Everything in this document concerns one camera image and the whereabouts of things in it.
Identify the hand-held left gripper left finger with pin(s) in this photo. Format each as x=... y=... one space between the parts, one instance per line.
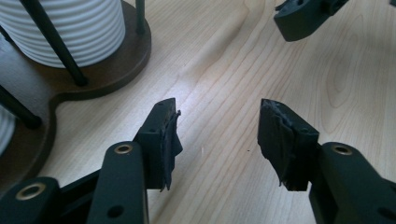
x=155 y=146

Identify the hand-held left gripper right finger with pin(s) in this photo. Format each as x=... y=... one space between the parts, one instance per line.
x=280 y=140

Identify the white ribbed paper cup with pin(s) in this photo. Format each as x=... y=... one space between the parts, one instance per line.
x=93 y=31

